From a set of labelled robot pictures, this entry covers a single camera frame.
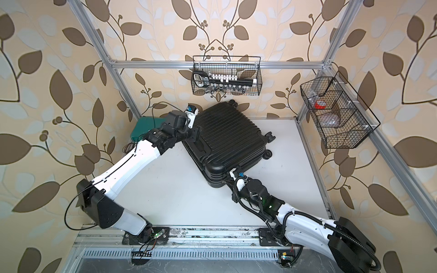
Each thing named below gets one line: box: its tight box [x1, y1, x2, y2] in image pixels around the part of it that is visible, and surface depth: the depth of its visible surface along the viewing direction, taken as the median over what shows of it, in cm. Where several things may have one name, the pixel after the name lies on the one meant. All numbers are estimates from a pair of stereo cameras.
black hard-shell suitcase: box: [182, 100, 276, 188], surface depth 82 cm
